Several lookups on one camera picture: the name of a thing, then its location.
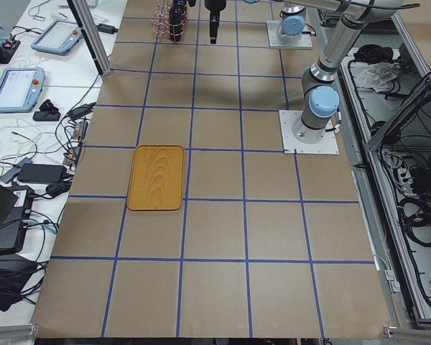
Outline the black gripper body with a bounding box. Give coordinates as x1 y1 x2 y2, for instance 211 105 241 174
204 0 227 12

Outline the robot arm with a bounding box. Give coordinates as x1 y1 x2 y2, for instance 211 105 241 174
277 1 406 144
277 1 306 41

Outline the dark wine bottle near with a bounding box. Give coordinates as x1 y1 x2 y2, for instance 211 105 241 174
168 0 187 42

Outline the wooden serving tray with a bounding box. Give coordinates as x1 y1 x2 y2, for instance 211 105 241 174
126 145 185 211

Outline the black small power brick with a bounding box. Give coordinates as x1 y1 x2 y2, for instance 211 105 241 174
96 23 118 35

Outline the teach pendant far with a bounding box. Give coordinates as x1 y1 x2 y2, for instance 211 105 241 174
30 19 83 55

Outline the teach pendant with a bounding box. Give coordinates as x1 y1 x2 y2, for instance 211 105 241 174
0 67 45 114
30 19 83 55

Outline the white crumpled cloth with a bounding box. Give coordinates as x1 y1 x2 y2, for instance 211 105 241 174
355 62 400 93

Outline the black webcam device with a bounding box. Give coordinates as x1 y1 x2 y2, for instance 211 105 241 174
32 99 60 121

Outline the teach pendant near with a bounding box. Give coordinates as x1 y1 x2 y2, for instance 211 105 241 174
0 67 45 114

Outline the black power adapter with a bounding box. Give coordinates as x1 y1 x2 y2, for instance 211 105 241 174
17 163 67 184

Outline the black laptop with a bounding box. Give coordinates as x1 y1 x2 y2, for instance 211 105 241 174
0 184 33 255

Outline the copper wire bottle basket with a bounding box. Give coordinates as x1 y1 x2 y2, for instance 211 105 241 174
152 1 188 39

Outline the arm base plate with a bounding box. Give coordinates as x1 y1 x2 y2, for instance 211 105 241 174
267 20 312 50
279 110 340 155

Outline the aluminium frame post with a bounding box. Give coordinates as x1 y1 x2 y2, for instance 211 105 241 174
67 0 111 78

